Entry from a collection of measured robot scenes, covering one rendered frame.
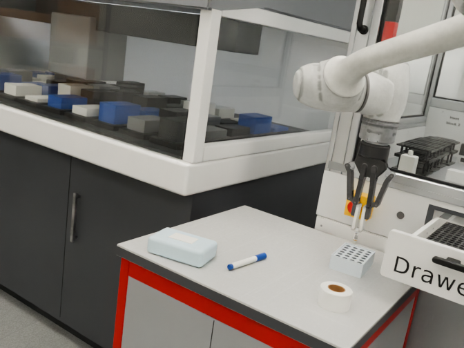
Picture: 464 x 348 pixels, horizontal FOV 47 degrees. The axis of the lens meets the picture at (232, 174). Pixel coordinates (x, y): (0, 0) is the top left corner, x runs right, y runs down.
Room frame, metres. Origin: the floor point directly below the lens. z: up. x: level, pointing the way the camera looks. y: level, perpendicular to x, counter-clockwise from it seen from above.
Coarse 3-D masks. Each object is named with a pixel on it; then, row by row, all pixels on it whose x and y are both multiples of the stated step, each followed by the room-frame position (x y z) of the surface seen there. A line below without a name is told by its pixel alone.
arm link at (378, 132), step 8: (368, 120) 1.31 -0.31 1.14; (360, 128) 1.33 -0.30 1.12; (368, 128) 1.30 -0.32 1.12; (376, 128) 1.29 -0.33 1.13; (384, 128) 1.29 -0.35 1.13; (392, 128) 1.29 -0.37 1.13; (360, 136) 1.32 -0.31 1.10; (368, 136) 1.30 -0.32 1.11; (376, 136) 1.29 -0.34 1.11; (384, 136) 1.29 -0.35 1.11; (392, 136) 1.30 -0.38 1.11; (376, 144) 1.30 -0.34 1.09; (384, 144) 1.30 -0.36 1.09
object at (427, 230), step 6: (432, 222) 1.36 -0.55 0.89; (438, 222) 1.41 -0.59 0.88; (444, 222) 1.40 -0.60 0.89; (456, 222) 1.39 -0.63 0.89; (420, 228) 1.29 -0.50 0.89; (426, 228) 1.30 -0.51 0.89; (432, 228) 1.36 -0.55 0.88; (414, 234) 1.23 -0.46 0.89; (420, 234) 1.26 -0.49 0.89; (426, 234) 1.31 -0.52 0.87
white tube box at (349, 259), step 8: (344, 248) 1.33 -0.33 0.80; (352, 248) 1.34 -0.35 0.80; (360, 248) 1.35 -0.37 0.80; (336, 256) 1.26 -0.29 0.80; (344, 256) 1.27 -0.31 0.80; (352, 256) 1.28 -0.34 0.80; (360, 256) 1.29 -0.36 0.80; (368, 256) 1.30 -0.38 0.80; (336, 264) 1.26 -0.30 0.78; (344, 264) 1.25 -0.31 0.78; (352, 264) 1.24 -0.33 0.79; (360, 264) 1.23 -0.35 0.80; (368, 264) 1.28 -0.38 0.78; (344, 272) 1.25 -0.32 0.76; (352, 272) 1.24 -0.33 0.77; (360, 272) 1.23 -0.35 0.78
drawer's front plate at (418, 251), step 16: (400, 240) 1.11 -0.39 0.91; (416, 240) 1.10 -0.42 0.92; (384, 256) 1.13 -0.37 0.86; (400, 256) 1.11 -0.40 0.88; (416, 256) 1.09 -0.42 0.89; (432, 256) 1.07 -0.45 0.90; (448, 256) 1.06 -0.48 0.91; (384, 272) 1.12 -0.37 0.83; (416, 272) 1.09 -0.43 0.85; (432, 272) 1.07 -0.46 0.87; (448, 272) 1.05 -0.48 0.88; (432, 288) 1.07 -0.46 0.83
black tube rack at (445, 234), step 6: (450, 222) 1.36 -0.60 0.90; (438, 228) 1.29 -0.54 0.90; (444, 228) 1.30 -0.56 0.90; (450, 228) 1.31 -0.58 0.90; (456, 228) 1.32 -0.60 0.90; (462, 228) 1.32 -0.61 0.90; (432, 234) 1.23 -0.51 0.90; (438, 234) 1.24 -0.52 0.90; (444, 234) 1.26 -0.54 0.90; (450, 234) 1.25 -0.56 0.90; (456, 234) 1.26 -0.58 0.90; (462, 234) 1.27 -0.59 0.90; (438, 240) 1.19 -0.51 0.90; (444, 240) 1.20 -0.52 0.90; (450, 240) 1.21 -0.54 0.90; (456, 240) 1.21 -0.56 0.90; (462, 240) 1.22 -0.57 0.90; (456, 246) 1.17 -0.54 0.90; (462, 246) 1.17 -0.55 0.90
